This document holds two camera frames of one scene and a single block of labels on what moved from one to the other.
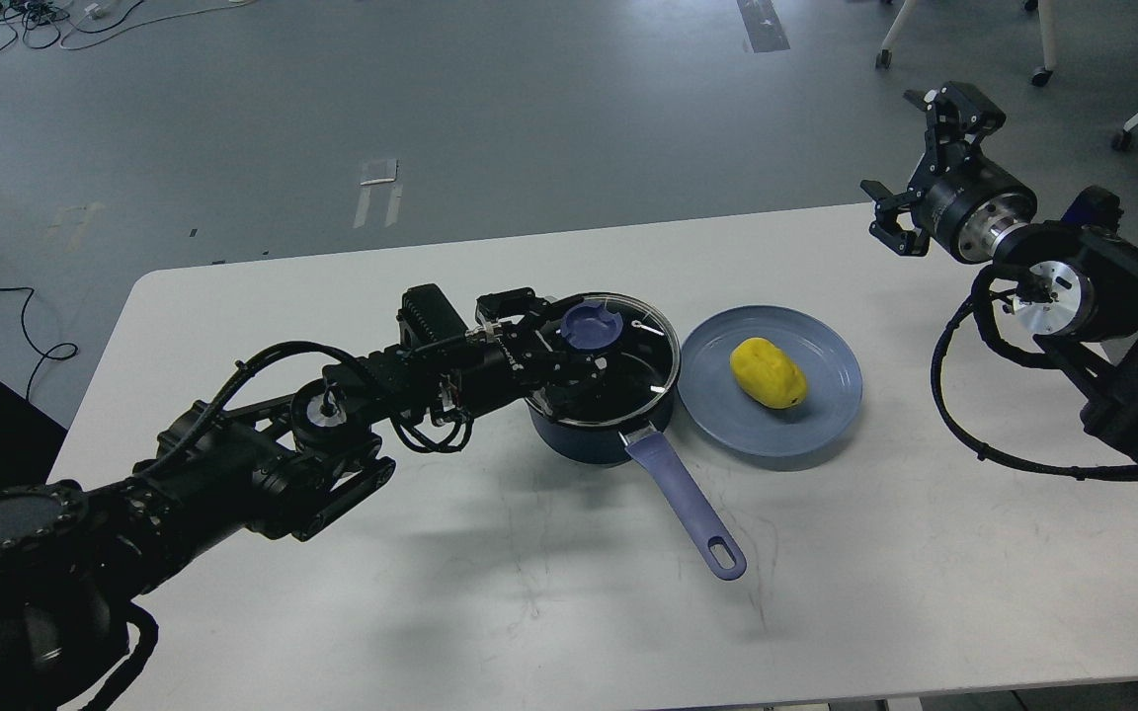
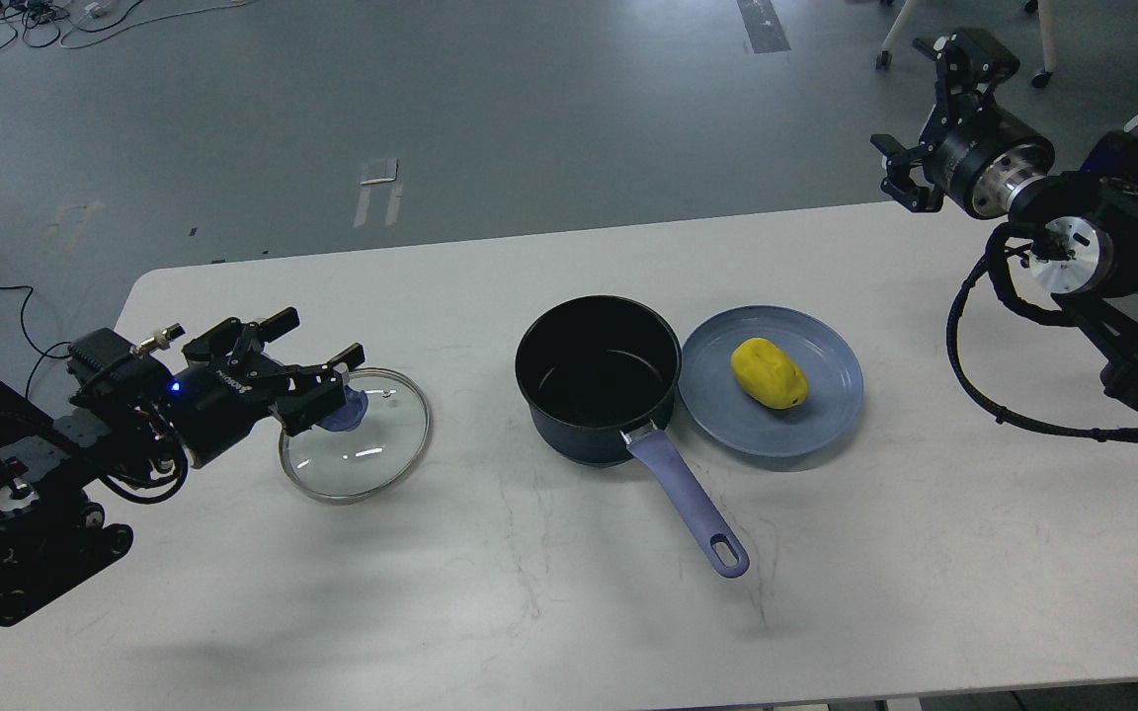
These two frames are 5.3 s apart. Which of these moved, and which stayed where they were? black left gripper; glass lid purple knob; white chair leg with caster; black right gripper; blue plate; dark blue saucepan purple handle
Moved: glass lid purple knob; black left gripper; black right gripper
Stayed: white chair leg with caster; blue plate; dark blue saucepan purple handle
